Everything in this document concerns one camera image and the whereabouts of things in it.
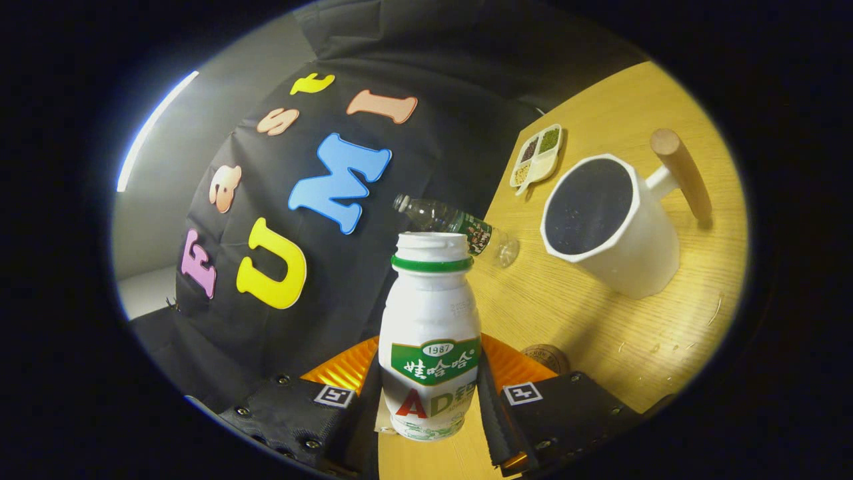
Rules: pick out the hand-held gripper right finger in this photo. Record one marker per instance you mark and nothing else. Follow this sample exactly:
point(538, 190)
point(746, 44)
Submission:
point(566, 413)

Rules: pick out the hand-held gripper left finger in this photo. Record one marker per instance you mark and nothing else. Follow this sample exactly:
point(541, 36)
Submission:
point(300, 416)

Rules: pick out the round wooden coaster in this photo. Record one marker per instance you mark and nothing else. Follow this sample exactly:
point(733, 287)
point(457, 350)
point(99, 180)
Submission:
point(550, 356)

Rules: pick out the white juice bottle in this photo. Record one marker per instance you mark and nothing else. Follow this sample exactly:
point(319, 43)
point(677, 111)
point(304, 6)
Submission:
point(430, 320)

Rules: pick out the clear plastic water bottle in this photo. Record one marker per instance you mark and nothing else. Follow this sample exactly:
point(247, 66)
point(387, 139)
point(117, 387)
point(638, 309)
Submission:
point(440, 214)

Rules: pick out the wooden table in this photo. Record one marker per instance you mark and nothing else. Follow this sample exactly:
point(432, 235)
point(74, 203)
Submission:
point(586, 326)

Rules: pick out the black backdrop cloth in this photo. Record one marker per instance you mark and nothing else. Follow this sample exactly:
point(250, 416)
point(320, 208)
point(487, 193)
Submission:
point(360, 280)

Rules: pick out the white divided snack dish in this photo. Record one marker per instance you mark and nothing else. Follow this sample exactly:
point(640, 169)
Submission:
point(538, 166)

